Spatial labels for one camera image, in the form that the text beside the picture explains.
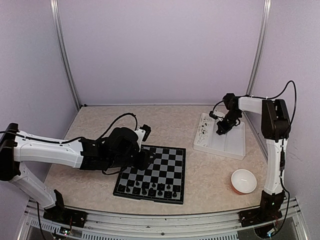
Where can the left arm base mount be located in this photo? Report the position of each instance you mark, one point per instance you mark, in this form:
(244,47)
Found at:
(70,217)

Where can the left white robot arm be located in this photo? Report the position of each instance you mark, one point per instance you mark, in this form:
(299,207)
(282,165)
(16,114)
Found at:
(117,147)

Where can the aluminium front rail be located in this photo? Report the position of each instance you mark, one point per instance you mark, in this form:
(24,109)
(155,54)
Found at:
(102,225)

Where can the aluminium frame post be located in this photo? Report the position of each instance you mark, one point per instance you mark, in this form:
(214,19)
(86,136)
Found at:
(260,45)
(63,52)

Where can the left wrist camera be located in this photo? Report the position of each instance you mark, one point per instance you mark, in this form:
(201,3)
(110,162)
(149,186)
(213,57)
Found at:
(143,133)

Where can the black grey chessboard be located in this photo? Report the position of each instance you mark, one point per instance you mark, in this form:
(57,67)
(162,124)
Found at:
(168,168)

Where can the right aluminium frame post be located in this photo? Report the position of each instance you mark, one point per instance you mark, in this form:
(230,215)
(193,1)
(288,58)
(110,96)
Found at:
(260,45)

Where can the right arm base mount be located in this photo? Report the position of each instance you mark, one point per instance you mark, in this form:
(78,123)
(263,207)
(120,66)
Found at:
(256,216)

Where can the white plastic piece tray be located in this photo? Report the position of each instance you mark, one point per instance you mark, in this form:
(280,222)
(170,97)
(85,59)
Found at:
(230,145)

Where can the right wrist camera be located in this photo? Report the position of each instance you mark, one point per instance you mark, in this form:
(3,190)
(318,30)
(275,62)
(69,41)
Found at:
(216,115)

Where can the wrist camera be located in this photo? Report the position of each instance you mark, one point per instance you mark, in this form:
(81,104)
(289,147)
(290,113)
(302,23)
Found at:
(143,133)
(216,115)

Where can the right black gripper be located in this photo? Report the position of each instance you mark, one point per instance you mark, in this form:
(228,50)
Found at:
(225,128)

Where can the white chess pieces pile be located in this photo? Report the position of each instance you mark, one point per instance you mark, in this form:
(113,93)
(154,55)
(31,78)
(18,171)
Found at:
(204,129)

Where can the left aluminium frame post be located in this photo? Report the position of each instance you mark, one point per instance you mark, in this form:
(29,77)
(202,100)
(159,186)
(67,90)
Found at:
(63,52)

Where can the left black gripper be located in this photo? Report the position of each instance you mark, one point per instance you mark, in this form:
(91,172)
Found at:
(144,163)

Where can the black chess piece king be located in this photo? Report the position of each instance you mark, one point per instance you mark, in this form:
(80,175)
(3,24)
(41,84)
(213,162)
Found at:
(160,192)

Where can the black pawn second row four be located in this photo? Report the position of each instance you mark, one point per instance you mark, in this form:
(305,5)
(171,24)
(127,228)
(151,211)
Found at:
(145,185)

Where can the white orange bowl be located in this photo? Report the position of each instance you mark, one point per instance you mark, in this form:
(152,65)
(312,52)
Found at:
(243,181)

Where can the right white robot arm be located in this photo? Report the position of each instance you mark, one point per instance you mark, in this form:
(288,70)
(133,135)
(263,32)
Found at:
(275,128)

